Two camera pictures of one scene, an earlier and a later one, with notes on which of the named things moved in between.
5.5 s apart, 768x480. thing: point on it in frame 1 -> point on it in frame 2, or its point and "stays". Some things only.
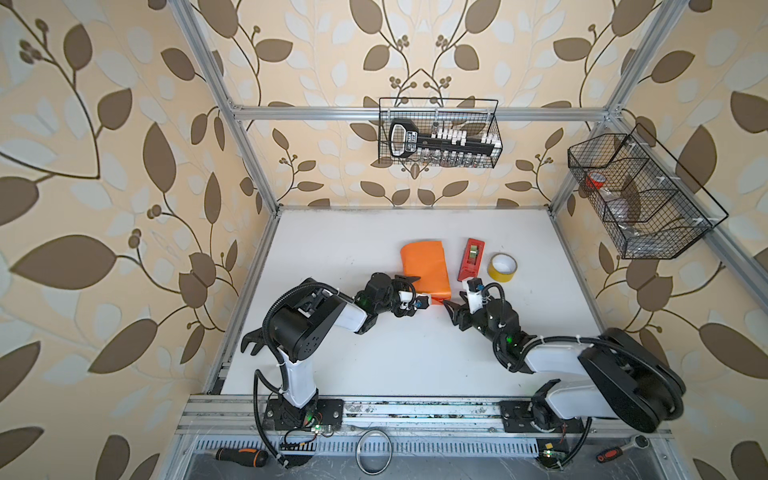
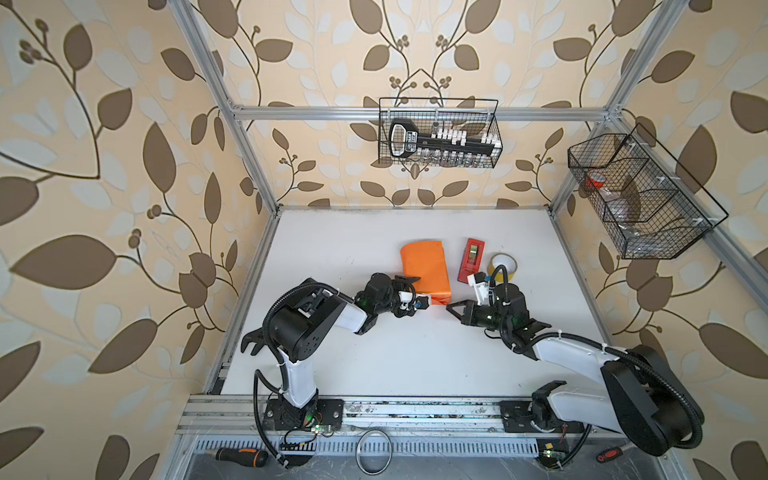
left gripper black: (402, 285) stays
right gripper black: (460, 312) -> (467, 317)
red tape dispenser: (471, 259) stays
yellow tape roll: (502, 267) stays
